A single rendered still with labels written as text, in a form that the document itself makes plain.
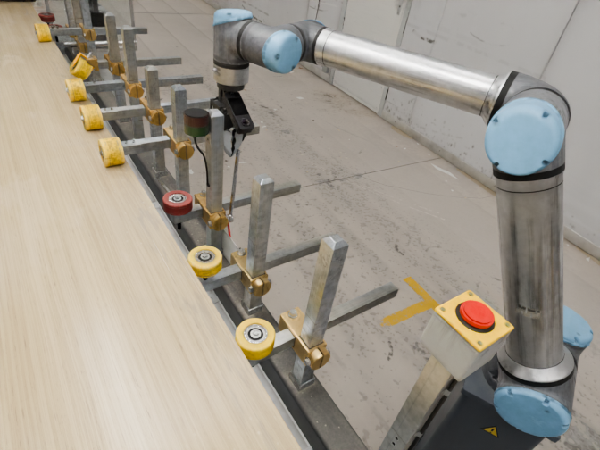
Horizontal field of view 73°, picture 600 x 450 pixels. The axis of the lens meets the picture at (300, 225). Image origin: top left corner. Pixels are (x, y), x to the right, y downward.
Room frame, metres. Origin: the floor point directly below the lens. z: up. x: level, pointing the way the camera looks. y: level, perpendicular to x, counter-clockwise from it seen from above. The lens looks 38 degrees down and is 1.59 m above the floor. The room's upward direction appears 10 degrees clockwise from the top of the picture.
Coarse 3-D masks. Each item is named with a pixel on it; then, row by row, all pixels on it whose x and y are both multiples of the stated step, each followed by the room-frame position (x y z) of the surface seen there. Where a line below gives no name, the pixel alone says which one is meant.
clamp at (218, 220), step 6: (198, 198) 0.97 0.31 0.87; (204, 198) 0.98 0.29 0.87; (204, 204) 0.95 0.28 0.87; (204, 210) 0.93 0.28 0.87; (222, 210) 0.94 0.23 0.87; (204, 216) 0.93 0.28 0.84; (210, 216) 0.90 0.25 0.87; (216, 216) 0.91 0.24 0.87; (222, 216) 0.91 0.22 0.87; (210, 222) 0.89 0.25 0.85; (216, 222) 0.89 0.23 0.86; (222, 222) 0.91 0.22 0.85; (228, 222) 0.92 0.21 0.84; (210, 228) 0.90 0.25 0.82; (216, 228) 0.89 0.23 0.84; (222, 228) 0.91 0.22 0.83
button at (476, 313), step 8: (464, 304) 0.36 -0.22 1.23; (472, 304) 0.36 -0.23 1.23; (480, 304) 0.36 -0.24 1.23; (464, 312) 0.35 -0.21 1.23; (472, 312) 0.35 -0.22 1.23; (480, 312) 0.35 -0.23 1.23; (488, 312) 0.35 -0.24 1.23; (464, 320) 0.34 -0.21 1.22; (472, 320) 0.34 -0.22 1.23; (480, 320) 0.34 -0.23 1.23; (488, 320) 0.34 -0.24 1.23; (480, 328) 0.33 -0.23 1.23
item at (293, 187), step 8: (280, 184) 1.14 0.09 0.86; (288, 184) 1.15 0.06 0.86; (296, 184) 1.16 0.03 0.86; (248, 192) 1.06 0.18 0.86; (280, 192) 1.11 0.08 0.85; (288, 192) 1.13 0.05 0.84; (296, 192) 1.15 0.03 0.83; (224, 200) 1.00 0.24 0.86; (240, 200) 1.02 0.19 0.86; (248, 200) 1.04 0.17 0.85; (192, 208) 0.93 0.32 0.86; (200, 208) 0.94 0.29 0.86; (224, 208) 0.99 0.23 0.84; (176, 216) 0.89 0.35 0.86; (184, 216) 0.90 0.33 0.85; (192, 216) 0.92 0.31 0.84; (200, 216) 0.94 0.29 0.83
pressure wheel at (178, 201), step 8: (168, 192) 0.93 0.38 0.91; (176, 192) 0.93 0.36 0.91; (184, 192) 0.94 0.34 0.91; (168, 200) 0.89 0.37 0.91; (176, 200) 0.90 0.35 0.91; (184, 200) 0.91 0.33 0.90; (192, 200) 0.92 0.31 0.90; (168, 208) 0.87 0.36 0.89; (176, 208) 0.87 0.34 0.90; (184, 208) 0.88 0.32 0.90
